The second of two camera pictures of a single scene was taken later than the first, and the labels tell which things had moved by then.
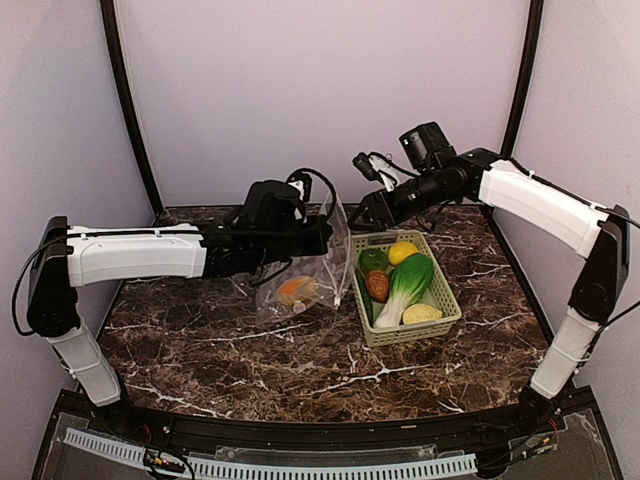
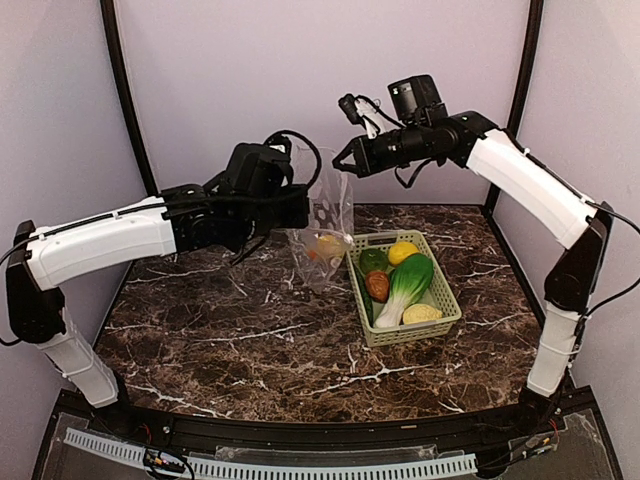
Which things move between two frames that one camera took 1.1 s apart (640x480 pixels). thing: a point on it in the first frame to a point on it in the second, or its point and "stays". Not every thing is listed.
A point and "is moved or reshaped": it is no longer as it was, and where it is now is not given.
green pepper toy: [373, 259] stays
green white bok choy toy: [410, 278] stays
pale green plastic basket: [438, 295] stays
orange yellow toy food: [297, 289] is moved or reshaped
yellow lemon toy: [399, 251] stays
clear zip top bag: [312, 285] to [328, 242]
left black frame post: [108, 7] stays
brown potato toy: [377, 285] stays
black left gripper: [321, 237] to [301, 215]
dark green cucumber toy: [366, 296] stays
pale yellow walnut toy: [416, 313] stays
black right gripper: [378, 216] to [366, 162]
